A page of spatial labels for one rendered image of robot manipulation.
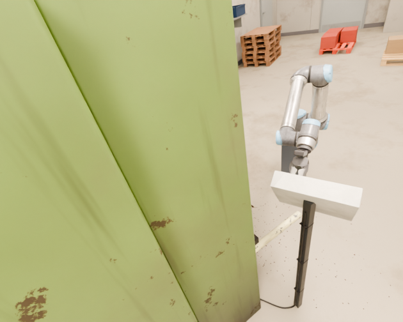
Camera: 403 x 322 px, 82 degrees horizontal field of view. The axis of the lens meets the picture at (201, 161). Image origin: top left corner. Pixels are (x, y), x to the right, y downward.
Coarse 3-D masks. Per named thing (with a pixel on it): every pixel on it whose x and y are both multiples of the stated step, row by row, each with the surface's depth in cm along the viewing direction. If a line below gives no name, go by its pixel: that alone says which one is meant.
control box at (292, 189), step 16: (288, 176) 102; (304, 176) 99; (288, 192) 102; (304, 192) 96; (320, 192) 94; (336, 192) 91; (352, 192) 89; (320, 208) 107; (336, 208) 98; (352, 208) 90
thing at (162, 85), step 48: (48, 0) 41; (96, 0) 45; (144, 0) 49; (192, 0) 54; (96, 48) 48; (144, 48) 53; (192, 48) 59; (96, 96) 52; (144, 96) 57; (192, 96) 65; (240, 96) 74; (144, 144) 63; (192, 144) 72; (240, 144) 83; (144, 192) 69; (192, 192) 80; (240, 192) 95; (192, 240) 91; (240, 240) 112; (192, 288) 106; (240, 288) 134
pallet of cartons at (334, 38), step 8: (328, 32) 628; (336, 32) 610; (344, 32) 606; (352, 32) 597; (320, 40) 601; (328, 40) 593; (336, 40) 605; (344, 40) 616; (352, 40) 607; (320, 48) 611; (328, 48) 602; (336, 48) 592; (344, 48) 587; (352, 48) 608
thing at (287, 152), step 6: (282, 150) 233; (288, 150) 229; (294, 150) 226; (282, 156) 238; (288, 156) 233; (294, 156) 230; (282, 162) 242; (288, 162) 238; (282, 168) 247; (288, 168) 242
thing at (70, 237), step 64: (0, 0) 31; (0, 64) 34; (64, 64) 38; (0, 128) 37; (64, 128) 42; (0, 192) 41; (64, 192) 47; (128, 192) 55; (0, 256) 45; (64, 256) 53; (128, 256) 63; (0, 320) 51; (64, 320) 60; (128, 320) 75; (192, 320) 98
